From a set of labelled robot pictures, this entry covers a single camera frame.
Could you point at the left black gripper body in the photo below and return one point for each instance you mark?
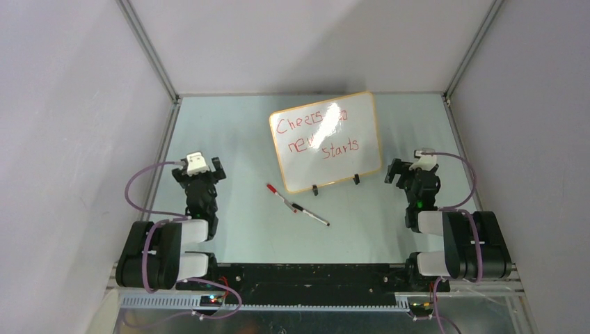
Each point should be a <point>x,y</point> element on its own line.
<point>209,179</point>

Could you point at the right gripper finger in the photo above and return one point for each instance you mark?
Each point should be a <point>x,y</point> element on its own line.
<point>405,170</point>
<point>393,169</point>

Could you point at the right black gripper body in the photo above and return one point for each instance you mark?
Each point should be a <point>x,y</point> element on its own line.
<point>406,184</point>

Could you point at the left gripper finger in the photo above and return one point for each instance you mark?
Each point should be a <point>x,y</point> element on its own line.
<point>218,172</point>
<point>179,175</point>

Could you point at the red marker pen body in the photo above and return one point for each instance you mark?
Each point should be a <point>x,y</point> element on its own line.
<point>287,203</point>

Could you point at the red marker cap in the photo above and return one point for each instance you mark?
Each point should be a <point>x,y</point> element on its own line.
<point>271,188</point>

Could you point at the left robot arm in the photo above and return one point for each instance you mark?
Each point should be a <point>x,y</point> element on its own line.
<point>157,255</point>

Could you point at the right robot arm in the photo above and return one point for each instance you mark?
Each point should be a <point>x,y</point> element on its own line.
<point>473,245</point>

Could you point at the yellow-framed whiteboard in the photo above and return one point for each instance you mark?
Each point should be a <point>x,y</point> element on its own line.
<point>327,142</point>

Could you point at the black capped marker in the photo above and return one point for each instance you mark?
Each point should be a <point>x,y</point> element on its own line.
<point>310,214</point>

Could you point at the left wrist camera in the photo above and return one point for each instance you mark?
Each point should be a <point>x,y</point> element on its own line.
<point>196,163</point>

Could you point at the aluminium frame front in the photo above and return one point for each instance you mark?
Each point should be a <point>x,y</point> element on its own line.
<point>211,294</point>

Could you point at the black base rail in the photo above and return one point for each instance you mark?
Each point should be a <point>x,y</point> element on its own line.
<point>322,285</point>

